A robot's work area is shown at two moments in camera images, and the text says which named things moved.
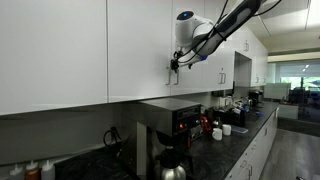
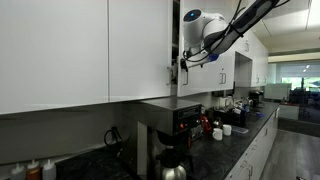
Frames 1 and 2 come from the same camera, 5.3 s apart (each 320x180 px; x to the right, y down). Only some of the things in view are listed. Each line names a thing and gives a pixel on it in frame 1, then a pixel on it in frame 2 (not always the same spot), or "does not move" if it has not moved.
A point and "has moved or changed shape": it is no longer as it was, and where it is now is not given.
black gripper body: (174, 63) to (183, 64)
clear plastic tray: (240, 130) does not move
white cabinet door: (53, 54) does not move
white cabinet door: (191, 82) has moved or changed shape
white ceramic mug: (217, 134) does not move
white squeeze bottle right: (48, 171) does not move
